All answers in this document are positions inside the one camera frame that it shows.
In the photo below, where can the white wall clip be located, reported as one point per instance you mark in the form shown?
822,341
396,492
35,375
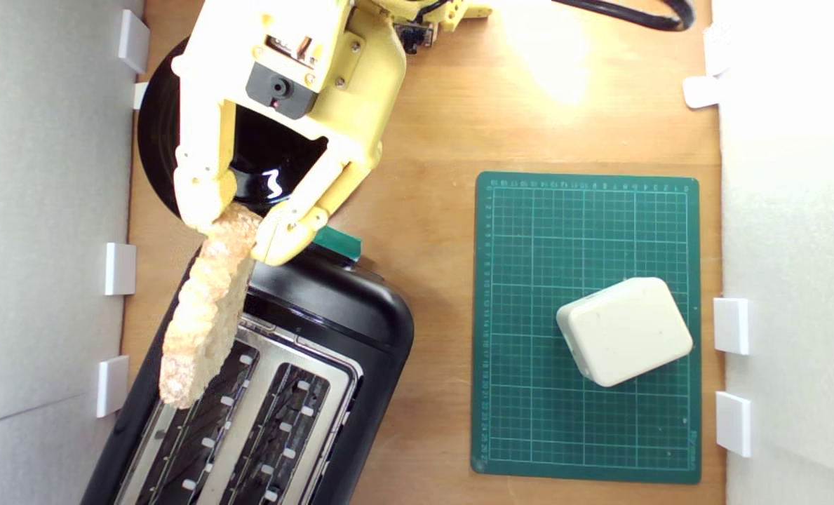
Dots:
701,91
713,49
120,268
734,423
134,41
112,386
732,326
140,95

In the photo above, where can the green cutting mat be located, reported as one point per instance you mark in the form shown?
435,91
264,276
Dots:
529,421

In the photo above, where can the black two-slot toaster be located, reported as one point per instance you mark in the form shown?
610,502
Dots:
332,308

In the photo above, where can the brown bread slice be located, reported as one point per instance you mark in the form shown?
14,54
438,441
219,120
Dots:
206,315

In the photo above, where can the yellow wrist camera mount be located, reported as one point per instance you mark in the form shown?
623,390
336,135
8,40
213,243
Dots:
413,36

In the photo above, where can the white rounded block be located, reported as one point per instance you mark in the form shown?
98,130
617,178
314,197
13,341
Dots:
623,330

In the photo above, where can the black round plate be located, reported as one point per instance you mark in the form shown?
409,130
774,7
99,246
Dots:
269,161

